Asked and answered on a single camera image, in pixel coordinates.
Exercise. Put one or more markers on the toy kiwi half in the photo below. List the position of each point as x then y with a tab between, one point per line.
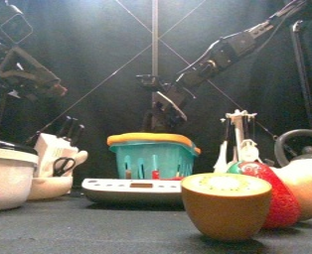
226	208

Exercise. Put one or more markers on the white pot with black lid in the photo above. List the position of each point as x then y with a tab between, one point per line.
6	175

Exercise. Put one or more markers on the red toy strawberry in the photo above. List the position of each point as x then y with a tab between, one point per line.
281	195

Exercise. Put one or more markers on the white toy spatula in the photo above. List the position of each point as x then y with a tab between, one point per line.
220	158

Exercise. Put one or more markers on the white knife block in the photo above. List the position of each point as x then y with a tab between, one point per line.
50	152

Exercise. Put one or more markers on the black metal stand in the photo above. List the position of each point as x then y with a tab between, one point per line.
301	72

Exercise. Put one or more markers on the orange white round object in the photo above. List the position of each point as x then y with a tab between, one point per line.
310	195

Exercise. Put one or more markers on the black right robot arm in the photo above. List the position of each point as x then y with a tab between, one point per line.
233	46

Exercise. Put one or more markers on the grey vertical frame pole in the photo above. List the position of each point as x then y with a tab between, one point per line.
155	39

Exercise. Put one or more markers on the teal basket with orange rim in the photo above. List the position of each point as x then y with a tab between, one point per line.
151	155

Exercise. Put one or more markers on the white bowl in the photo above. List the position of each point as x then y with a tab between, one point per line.
49	188

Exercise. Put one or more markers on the white utensil rack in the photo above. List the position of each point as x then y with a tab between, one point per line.
238	132

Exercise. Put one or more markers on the black scissors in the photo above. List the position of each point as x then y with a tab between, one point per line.
64	165

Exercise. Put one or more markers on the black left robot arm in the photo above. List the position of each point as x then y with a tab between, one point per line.
2	29

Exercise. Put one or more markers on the white kitchen scale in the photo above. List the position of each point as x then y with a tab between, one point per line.
131	190

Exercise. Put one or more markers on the white toy spoon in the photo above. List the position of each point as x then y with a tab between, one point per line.
249	150

